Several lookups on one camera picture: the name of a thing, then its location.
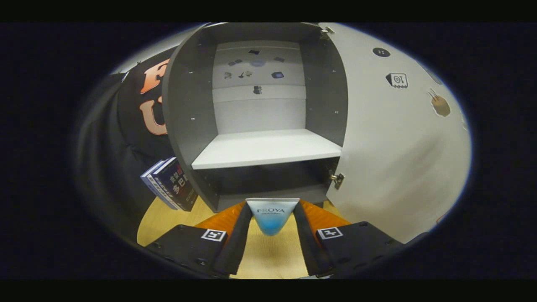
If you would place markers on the metal door hinge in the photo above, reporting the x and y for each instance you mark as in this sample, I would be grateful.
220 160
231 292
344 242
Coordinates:
326 30
337 180

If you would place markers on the white blue cosmetic tube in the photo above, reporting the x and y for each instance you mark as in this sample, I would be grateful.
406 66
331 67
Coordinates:
272 214

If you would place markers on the dark blue book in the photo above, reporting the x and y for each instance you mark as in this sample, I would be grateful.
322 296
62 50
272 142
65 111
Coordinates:
180 184

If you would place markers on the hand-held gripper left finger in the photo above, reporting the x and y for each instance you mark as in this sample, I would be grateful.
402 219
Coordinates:
237 247

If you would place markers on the blue white book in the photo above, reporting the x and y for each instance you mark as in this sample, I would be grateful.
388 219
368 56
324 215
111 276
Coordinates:
156 191

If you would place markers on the black backdrop cloth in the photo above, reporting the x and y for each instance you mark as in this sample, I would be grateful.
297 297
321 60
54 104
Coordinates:
126 138

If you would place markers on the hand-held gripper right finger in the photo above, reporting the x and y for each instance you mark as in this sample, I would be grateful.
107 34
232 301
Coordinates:
310 247

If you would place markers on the white cabinet shelf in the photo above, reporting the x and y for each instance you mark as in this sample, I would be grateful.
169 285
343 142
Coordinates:
268 149

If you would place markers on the grey cabinet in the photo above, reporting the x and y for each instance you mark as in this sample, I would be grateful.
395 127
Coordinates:
184 105

